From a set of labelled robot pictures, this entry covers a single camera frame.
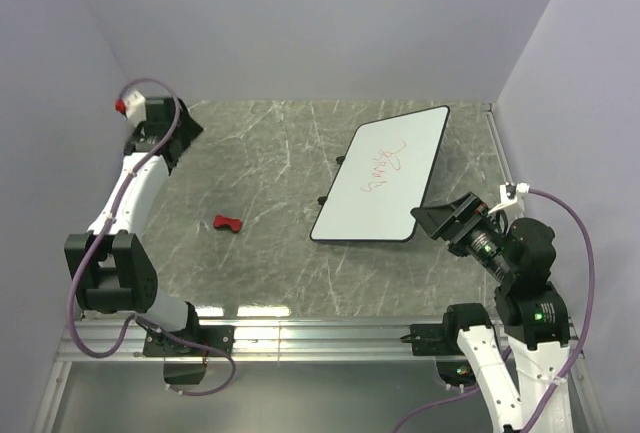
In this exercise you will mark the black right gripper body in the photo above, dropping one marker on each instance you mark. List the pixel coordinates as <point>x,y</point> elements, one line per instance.
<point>486,246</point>

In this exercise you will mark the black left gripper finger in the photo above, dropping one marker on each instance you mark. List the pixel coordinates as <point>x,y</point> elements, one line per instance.
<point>187,129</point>
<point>171,155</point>

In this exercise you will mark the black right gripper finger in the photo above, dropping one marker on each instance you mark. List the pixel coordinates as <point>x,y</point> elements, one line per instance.
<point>446,220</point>
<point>459,247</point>

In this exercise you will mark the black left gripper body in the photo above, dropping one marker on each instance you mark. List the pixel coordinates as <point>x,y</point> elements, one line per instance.
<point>140,133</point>

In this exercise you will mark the white whiteboard black frame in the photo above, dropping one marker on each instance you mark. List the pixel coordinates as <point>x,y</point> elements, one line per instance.
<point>385,174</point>

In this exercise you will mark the red whiteboard eraser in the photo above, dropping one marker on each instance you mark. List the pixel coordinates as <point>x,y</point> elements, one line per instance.
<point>227,223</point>

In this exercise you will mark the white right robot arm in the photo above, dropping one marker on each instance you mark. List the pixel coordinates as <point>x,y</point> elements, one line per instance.
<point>534,316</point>

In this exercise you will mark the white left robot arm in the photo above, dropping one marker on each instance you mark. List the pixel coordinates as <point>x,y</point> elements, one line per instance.
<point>110,270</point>

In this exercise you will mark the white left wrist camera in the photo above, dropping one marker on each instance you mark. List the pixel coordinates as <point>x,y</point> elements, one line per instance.
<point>132,107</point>

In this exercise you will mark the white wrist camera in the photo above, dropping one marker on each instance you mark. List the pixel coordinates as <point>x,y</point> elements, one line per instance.
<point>511,198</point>
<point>132,107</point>

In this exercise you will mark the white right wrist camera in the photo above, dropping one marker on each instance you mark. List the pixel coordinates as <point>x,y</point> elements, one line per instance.
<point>511,198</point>

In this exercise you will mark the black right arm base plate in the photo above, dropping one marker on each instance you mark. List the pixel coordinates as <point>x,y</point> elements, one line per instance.
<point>427,339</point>

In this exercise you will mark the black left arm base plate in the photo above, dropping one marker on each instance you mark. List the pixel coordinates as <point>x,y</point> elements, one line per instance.
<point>205,340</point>

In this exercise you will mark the aluminium mounting rail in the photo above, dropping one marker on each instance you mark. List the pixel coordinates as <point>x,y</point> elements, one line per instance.
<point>285,339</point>

